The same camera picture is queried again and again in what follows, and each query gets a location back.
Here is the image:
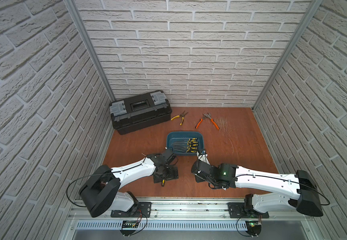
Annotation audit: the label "teal plastic storage box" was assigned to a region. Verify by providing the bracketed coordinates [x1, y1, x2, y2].
[166, 131, 204, 156]

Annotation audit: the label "yellow handled pliers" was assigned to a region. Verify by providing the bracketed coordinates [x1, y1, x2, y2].
[170, 111, 188, 126]

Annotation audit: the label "left controller board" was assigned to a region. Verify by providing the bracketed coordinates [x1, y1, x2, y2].
[120, 220, 140, 237]

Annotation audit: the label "controller board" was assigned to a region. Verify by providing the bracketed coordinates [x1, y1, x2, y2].
[120, 220, 140, 237]
[245, 221, 262, 237]

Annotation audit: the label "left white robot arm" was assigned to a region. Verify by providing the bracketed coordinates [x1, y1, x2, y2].
[79, 150, 178, 218]

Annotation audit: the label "black plastic toolbox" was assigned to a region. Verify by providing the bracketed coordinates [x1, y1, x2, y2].
[109, 91, 172, 135]

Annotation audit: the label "orange handled pliers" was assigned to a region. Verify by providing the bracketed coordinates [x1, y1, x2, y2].
[195, 112, 220, 131]

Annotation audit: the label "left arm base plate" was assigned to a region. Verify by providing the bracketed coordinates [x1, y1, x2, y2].
[110, 202, 152, 218]

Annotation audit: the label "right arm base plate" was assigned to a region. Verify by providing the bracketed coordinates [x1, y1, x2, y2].
[227, 203, 269, 219]

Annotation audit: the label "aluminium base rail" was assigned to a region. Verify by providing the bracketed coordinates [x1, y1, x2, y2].
[61, 198, 317, 239]

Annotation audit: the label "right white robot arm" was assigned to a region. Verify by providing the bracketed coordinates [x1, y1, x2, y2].
[191, 160, 323, 217]

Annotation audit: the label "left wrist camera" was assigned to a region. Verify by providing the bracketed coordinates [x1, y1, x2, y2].
[146, 148, 176, 167]

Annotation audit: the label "right controller board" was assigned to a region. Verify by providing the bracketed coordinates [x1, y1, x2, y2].
[245, 221, 262, 237]

